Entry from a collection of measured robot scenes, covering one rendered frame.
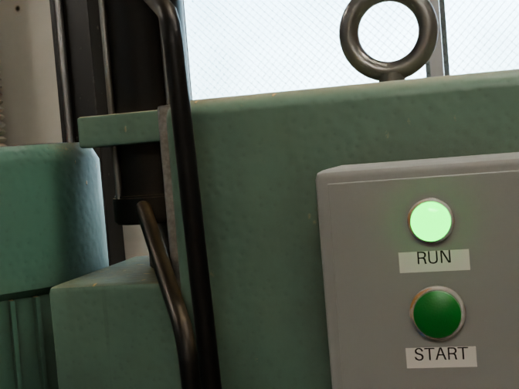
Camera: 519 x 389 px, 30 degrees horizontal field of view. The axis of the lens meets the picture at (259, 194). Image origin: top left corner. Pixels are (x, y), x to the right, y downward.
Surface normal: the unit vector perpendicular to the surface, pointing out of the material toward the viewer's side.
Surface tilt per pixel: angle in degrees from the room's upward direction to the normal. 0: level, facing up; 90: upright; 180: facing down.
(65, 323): 90
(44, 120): 90
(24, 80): 90
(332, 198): 90
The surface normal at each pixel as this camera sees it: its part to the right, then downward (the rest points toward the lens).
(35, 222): 0.67, -0.02
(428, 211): -0.25, 0.00
